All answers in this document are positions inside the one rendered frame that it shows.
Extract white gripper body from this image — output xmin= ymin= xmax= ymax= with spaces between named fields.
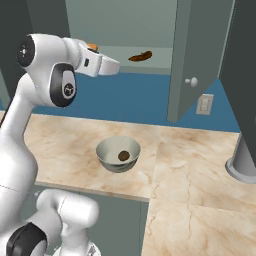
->
xmin=97 ymin=55 xmax=121 ymax=77

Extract brown banana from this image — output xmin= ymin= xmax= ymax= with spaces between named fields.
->
xmin=128 ymin=50 xmax=153 ymax=63

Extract grey-green cabinet door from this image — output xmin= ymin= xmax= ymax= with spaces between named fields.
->
xmin=166 ymin=0 xmax=236 ymax=124

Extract pale green bowl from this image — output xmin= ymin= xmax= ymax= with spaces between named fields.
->
xmin=95 ymin=135 xmax=142 ymax=174

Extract brown kiwi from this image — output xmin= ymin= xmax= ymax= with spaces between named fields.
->
xmin=117 ymin=150 xmax=131 ymax=162

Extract dark grey cabinet door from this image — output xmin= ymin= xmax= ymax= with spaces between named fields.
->
xmin=218 ymin=0 xmax=256 ymax=161

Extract grey-green base cabinet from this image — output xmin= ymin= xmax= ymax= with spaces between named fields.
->
xmin=20 ymin=183 xmax=150 ymax=256

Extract white round door knob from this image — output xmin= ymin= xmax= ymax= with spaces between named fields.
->
xmin=184 ymin=76 xmax=199 ymax=89

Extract grey cylindrical appliance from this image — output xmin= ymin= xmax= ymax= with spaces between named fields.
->
xmin=225 ymin=131 xmax=256 ymax=184

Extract grey-green wall cabinet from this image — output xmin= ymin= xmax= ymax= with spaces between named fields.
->
xmin=25 ymin=0 xmax=234 ymax=76

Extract white wall outlet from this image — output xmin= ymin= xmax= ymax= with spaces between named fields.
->
xmin=195 ymin=93 xmax=215 ymax=116

